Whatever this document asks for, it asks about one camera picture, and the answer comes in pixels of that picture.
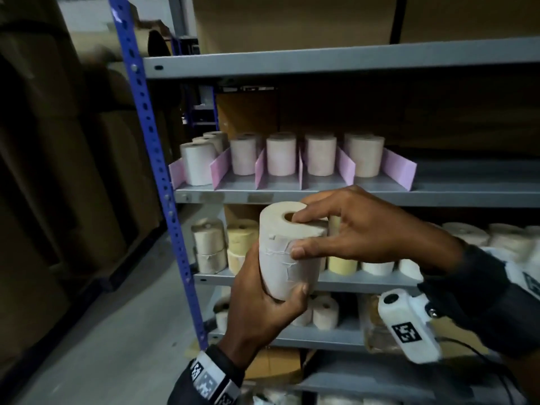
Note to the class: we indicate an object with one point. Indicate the row of white paper rolls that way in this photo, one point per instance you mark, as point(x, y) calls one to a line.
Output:
point(209, 244)
point(325, 314)

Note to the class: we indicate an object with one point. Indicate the orange-brown cardboard box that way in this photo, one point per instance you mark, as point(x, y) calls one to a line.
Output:
point(244, 113)

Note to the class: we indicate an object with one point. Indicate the person's right hand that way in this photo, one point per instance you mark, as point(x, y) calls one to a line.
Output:
point(379, 231)

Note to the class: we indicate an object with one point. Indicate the person's left hand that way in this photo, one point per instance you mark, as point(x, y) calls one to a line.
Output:
point(257, 316)

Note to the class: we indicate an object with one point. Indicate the black pallet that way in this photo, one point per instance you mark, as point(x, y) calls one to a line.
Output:
point(122, 274)

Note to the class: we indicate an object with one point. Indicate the black right wristband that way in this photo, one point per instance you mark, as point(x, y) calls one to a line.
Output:
point(476, 299)

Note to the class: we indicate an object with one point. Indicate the white marker tag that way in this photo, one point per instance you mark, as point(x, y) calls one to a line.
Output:
point(209, 381)
point(523, 276)

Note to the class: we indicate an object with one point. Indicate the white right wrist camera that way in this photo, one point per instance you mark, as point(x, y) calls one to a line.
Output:
point(396, 307)

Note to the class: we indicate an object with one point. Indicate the blue and grey storage rack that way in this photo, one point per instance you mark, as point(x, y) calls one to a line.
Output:
point(202, 109)

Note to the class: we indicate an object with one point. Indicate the blue perforated rack post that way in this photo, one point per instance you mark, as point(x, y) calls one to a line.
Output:
point(156, 156)
point(214, 109)

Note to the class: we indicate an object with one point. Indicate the clear plastic bag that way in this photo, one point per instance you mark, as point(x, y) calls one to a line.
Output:
point(375, 333)

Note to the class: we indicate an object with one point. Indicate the stack of large brown rolls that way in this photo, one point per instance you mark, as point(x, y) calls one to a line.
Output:
point(63, 164)

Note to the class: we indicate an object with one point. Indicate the orange-brown carton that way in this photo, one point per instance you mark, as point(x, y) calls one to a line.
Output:
point(270, 364)

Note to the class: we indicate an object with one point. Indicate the black wristband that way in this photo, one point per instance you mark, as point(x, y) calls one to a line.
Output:
point(476, 299)
point(228, 362)

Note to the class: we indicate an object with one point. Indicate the black left wristband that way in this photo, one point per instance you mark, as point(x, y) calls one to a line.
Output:
point(228, 362)

